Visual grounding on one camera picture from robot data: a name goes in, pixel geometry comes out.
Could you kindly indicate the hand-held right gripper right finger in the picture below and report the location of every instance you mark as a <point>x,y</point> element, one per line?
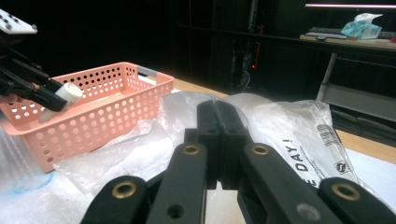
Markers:
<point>233,133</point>

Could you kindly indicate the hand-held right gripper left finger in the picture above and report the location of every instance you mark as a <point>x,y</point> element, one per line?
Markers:
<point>210,130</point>

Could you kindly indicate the small white bottle white cap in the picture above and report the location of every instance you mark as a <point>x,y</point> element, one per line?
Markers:
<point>70,92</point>

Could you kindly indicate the clear plastic bag smiley print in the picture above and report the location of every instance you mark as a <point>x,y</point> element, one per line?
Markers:
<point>280,124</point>

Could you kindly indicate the pink perforated plastic basket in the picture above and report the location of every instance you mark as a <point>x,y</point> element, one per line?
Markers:
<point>109,109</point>

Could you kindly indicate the black equipment with red light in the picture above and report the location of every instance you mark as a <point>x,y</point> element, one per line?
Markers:
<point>249,62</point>

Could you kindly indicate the blue and white tissue pack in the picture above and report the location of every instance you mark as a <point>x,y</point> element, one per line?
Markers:
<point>361,29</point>

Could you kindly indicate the monitor with lit edge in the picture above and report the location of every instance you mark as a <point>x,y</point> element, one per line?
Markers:
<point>348,5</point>

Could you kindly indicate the white metal frame desk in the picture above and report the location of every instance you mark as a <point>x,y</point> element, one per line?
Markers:
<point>358,99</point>

